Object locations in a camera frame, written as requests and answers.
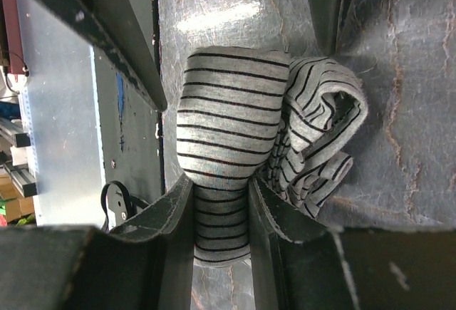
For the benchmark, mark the grey striped underwear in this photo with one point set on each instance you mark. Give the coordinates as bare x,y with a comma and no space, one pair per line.
246,112

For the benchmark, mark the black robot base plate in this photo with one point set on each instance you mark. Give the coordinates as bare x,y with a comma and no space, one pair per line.
130,130

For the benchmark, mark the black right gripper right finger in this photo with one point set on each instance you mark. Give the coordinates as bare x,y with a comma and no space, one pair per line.
298,263

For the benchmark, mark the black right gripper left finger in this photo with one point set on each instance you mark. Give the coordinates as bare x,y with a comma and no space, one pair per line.
145,263

